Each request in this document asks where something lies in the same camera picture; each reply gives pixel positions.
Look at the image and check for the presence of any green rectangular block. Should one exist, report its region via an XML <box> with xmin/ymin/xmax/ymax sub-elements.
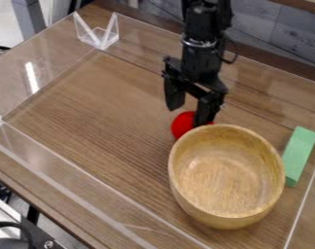
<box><xmin>282</xmin><ymin>126</ymin><xmax>315</xmax><ymax>187</ymax></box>

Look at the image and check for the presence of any black cable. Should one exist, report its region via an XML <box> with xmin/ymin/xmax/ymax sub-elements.
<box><xmin>0</xmin><ymin>221</ymin><xmax>35</xmax><ymax>249</ymax></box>

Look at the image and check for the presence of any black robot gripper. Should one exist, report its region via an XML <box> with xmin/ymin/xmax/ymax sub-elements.
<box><xmin>162</xmin><ymin>38</ymin><xmax>227</xmax><ymax>126</ymax></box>

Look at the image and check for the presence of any grey table leg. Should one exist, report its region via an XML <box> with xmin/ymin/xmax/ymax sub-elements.
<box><xmin>11</xmin><ymin>0</ymin><xmax>46</xmax><ymax>40</ymax></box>

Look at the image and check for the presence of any clear acrylic tray enclosure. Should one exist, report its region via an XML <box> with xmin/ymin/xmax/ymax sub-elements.
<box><xmin>0</xmin><ymin>6</ymin><xmax>315</xmax><ymax>249</ymax></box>

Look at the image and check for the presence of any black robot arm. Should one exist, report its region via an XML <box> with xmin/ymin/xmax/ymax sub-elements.
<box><xmin>162</xmin><ymin>0</ymin><xmax>233</xmax><ymax>127</ymax></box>

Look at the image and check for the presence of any red plush tomato fruit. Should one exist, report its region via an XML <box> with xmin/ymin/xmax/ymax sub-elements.
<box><xmin>170</xmin><ymin>110</ymin><xmax>215</xmax><ymax>141</ymax></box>

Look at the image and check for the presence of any wooden bowl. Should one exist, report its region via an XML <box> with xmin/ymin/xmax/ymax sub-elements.
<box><xmin>167</xmin><ymin>124</ymin><xmax>285</xmax><ymax>230</ymax></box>

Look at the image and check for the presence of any black metal clamp bracket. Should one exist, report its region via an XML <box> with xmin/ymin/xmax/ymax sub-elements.
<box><xmin>20</xmin><ymin>218</ymin><xmax>67</xmax><ymax>249</ymax></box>

